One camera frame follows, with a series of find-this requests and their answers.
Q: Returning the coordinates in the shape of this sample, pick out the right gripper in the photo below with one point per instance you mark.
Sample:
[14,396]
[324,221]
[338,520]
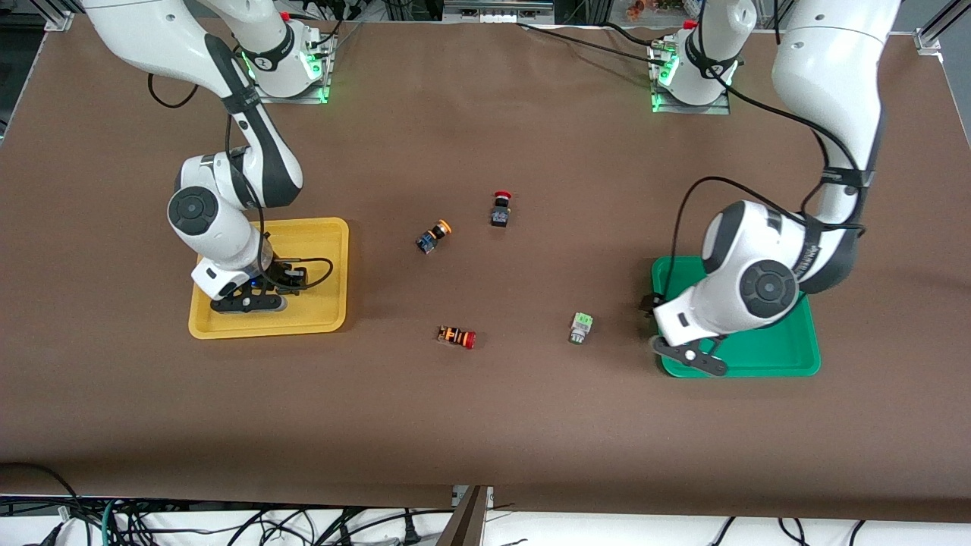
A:
[278,274]

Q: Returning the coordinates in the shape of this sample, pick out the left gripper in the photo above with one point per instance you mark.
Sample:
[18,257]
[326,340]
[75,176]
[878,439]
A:
[649,302]

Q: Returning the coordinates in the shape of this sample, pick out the white button green block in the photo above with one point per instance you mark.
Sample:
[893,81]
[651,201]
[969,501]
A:
[581,327]

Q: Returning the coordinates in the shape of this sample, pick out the yellow-capped push button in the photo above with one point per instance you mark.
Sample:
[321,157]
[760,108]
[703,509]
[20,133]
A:
[432,236]

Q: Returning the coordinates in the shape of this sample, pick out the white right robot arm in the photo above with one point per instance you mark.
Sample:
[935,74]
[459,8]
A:
[220,227]

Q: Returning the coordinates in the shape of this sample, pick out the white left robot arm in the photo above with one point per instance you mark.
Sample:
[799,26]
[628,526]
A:
[758,250]

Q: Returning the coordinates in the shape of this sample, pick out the yellow plastic tray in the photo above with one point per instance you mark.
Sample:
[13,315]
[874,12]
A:
[318,250]

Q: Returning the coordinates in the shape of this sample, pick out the green plastic tray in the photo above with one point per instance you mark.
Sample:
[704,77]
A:
[789,349]

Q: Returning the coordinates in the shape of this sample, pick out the red button orange striped body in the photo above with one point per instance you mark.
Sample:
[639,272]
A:
[457,337]

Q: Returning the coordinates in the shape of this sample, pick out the brown table cover mat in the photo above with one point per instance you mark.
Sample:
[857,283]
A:
[485,425]

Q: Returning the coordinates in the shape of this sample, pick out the red mushroom button black body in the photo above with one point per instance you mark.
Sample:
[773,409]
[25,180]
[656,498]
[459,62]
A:
[500,211]

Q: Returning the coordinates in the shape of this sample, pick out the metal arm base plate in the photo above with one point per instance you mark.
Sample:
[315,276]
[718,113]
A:
[288,99]
[717,111]

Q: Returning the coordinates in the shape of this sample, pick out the aluminium frame rail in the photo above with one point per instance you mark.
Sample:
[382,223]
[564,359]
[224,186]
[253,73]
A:
[493,11]

